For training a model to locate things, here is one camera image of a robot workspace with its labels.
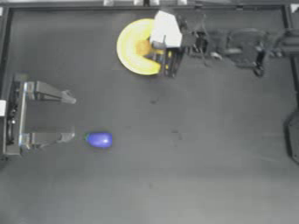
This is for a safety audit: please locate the black table frame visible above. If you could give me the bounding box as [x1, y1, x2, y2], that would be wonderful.
[0, 0, 299, 165]

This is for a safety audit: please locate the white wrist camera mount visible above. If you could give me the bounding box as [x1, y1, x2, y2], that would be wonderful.
[148, 10, 184, 49]
[0, 99, 8, 118]

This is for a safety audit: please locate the yellow round plate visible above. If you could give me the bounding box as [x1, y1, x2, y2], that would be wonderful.
[116, 17, 174, 76]

